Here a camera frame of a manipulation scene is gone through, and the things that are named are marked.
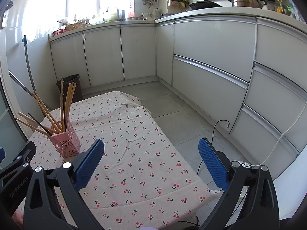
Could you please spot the black chopstick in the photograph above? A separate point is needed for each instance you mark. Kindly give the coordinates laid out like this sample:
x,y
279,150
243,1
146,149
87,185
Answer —
x,y
39,124

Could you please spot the black wok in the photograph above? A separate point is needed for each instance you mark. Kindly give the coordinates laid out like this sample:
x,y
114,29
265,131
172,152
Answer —
x,y
203,4

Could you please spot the wicker basket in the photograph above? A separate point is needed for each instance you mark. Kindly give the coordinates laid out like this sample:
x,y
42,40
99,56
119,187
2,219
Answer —
x,y
75,26

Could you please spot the frosted glass sliding door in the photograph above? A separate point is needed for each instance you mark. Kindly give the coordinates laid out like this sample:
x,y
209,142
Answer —
x,y
9,124

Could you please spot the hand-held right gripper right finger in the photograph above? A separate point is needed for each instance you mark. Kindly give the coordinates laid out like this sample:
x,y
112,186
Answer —
x,y
213,165

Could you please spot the red plastic basket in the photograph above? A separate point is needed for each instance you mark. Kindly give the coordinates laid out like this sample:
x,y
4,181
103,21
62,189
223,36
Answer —
x,y
58,31

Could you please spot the pale green kettle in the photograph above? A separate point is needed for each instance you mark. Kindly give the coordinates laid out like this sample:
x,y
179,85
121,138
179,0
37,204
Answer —
x,y
110,14

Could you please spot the pink perforated utensil holder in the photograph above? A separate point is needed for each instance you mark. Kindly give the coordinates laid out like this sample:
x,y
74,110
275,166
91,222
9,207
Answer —
x,y
64,146

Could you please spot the dark brown trash bin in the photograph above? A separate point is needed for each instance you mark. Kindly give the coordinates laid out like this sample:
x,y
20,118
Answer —
x,y
74,93

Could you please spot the steel pot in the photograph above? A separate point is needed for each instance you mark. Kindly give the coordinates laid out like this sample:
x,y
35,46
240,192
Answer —
x,y
247,1

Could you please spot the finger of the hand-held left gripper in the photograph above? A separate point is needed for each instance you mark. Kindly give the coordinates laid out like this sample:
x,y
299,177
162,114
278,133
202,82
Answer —
x,y
22,154
2,155

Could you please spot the bunch of wooden chopsticks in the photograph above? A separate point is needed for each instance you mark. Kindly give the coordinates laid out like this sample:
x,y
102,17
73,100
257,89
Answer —
x,y
57,127

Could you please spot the white kitchen cabinets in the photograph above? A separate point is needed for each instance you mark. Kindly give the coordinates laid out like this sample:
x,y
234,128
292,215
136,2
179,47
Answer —
x,y
211,40

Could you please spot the kitchen window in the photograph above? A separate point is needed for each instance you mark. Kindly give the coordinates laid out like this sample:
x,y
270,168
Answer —
x,y
79,0

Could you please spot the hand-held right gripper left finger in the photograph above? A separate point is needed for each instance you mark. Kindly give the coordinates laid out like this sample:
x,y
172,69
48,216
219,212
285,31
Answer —
x,y
88,165

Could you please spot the steel basin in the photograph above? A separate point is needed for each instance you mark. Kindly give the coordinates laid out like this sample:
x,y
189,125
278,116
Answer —
x,y
166,15

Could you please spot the cherry print tablecloth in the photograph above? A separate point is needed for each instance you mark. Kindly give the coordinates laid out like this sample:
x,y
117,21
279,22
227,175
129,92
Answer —
x,y
134,153

